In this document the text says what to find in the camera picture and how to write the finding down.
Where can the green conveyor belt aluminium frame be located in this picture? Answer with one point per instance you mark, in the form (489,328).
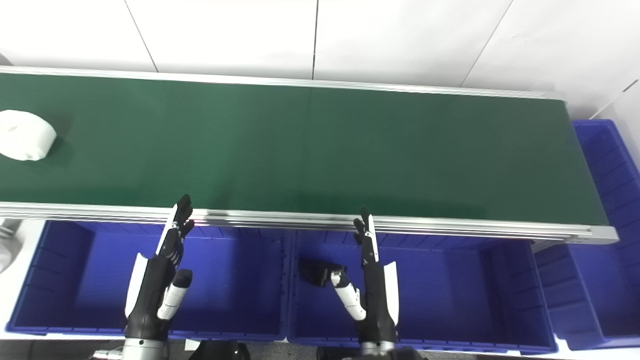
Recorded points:
(320,150)

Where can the black robot torso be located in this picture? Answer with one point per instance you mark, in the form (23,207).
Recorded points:
(220,351)

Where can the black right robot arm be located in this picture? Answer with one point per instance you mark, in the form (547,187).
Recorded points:
(382,351)

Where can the white part with holes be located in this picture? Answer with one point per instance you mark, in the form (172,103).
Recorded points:
(7,245)

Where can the black plastic part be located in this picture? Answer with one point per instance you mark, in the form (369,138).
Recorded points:
(315,272)

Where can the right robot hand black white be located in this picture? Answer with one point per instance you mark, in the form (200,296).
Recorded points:
(376,295)

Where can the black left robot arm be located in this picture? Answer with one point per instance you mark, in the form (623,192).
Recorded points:
(142,350)

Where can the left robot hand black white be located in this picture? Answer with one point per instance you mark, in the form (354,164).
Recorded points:
(157,280)

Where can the blue plastic bin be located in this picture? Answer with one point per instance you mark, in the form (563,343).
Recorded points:
(612,250)
(235,285)
(450,290)

